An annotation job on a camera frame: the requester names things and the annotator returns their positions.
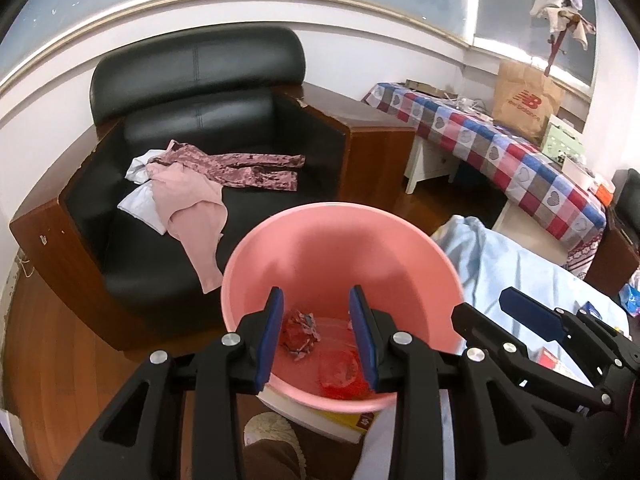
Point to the white cloth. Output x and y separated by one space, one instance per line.
137 205

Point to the blue and white packet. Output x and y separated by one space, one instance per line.
592 309

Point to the brown paper bag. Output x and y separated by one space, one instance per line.
520 100

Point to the pink plastic basin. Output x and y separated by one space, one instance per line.
340 245

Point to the white and yellow book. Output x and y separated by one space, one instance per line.
340 422

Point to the orange box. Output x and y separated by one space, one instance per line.
604 194

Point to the light blue cloth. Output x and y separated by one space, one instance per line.
500 265

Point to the checkered heart tablecloth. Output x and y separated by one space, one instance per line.
480 135

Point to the plain pink shirt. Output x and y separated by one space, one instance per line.
190 210

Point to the pale green box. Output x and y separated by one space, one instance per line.
560 142

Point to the flat brown box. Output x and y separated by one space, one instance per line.
427 87

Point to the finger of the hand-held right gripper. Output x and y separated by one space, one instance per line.
532 312
550 377

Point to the person's brown trouser leg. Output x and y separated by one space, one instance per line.
270 462

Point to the pink patterned pants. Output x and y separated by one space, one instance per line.
240 170

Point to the small red box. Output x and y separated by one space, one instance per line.
549 360

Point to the white tray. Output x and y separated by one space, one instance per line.
580 175

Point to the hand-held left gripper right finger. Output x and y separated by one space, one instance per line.
362 345

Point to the wooden coat rack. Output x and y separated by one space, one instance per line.
552 55

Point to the pink printed cloth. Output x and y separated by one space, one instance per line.
582 257

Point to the white table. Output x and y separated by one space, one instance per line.
430 160

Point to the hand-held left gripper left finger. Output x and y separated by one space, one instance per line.
270 345

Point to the crumpled red wrapper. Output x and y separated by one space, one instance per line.
297 332

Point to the white garment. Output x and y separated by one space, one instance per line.
550 2

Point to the black leather armchair wooden sides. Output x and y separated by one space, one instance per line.
200 85
627 195

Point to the fluffy beige slipper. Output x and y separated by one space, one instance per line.
265 427

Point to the blue plastic bag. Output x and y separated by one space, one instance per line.
631 300

